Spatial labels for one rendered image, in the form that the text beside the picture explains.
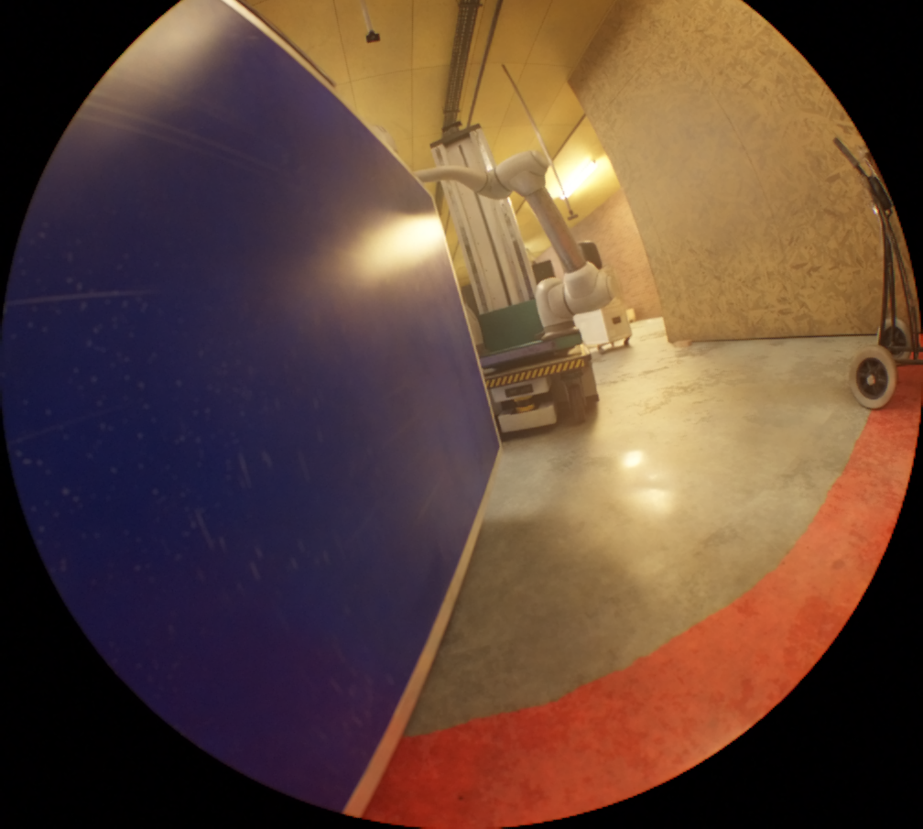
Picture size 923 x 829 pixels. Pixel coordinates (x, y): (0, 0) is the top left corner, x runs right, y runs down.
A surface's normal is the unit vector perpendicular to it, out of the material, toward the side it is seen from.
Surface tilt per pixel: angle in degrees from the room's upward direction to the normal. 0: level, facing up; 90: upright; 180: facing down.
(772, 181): 90
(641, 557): 0
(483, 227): 90
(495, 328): 90
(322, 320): 90
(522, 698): 0
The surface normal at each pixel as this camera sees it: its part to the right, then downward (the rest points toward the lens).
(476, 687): -0.26, -0.96
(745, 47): -0.96, 0.27
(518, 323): -0.33, 0.15
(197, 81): 0.94, -0.24
